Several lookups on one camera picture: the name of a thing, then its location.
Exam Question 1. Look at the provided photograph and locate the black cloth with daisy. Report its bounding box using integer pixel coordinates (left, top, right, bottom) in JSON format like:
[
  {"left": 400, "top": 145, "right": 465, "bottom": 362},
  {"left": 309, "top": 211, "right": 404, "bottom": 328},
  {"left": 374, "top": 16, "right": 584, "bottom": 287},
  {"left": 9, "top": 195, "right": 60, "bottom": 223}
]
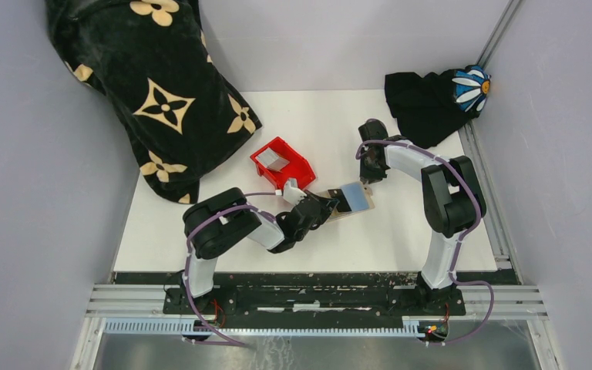
[{"left": 384, "top": 65, "right": 491, "bottom": 149}]

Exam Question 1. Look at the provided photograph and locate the slotted grey cable duct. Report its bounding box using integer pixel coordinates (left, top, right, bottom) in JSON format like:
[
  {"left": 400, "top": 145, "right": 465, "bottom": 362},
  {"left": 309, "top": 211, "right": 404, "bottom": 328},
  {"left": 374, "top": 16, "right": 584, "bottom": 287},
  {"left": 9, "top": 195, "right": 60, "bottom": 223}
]
[{"left": 104, "top": 318, "right": 424, "bottom": 338}]

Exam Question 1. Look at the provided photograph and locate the stack of credit cards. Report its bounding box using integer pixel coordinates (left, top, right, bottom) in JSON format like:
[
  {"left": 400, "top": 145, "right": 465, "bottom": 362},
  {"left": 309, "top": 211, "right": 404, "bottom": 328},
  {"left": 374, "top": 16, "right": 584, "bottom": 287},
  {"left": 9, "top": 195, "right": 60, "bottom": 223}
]
[{"left": 257, "top": 151, "right": 290, "bottom": 172}]

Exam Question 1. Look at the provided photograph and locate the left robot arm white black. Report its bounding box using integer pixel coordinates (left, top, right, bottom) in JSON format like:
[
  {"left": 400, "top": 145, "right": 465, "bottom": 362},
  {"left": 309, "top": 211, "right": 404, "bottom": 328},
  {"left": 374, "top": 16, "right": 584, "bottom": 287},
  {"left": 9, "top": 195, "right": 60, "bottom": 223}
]
[{"left": 182, "top": 187, "right": 339, "bottom": 314}]

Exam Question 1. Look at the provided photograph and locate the aluminium rail frame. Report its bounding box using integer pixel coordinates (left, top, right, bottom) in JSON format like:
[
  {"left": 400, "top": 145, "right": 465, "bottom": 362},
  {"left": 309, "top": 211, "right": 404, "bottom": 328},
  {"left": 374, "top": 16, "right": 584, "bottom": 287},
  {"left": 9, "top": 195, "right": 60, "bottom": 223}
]
[{"left": 70, "top": 0, "right": 563, "bottom": 370}]

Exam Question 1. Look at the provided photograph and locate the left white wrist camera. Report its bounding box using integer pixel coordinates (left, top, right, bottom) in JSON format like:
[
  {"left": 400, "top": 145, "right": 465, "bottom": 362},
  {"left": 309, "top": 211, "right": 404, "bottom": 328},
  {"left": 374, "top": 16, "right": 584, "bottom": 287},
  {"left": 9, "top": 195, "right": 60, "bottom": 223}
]
[{"left": 275, "top": 178, "right": 307, "bottom": 206}]

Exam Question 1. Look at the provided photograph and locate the red plastic bin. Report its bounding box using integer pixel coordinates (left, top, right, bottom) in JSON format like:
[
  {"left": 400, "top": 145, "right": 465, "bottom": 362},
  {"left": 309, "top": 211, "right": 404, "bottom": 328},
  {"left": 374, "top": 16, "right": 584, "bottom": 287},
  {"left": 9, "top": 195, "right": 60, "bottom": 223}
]
[{"left": 250, "top": 136, "right": 317, "bottom": 190}]

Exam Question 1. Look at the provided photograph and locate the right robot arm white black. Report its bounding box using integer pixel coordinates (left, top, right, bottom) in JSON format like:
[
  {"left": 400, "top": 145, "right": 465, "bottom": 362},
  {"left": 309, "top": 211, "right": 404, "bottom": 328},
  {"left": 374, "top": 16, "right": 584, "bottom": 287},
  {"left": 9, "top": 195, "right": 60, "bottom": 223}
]
[{"left": 355, "top": 119, "right": 486, "bottom": 315}]

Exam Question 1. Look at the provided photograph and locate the black blanket with beige flowers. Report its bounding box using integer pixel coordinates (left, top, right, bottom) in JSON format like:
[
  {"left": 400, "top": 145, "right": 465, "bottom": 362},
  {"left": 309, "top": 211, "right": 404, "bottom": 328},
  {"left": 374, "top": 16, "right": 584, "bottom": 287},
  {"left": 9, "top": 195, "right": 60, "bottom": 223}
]
[{"left": 45, "top": 0, "right": 261, "bottom": 204}]

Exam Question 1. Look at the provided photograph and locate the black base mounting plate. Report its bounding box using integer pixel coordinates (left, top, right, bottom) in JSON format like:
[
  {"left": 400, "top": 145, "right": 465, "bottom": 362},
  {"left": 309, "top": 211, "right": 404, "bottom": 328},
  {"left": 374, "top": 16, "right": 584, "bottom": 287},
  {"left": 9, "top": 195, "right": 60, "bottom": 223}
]
[{"left": 163, "top": 272, "right": 491, "bottom": 329}]

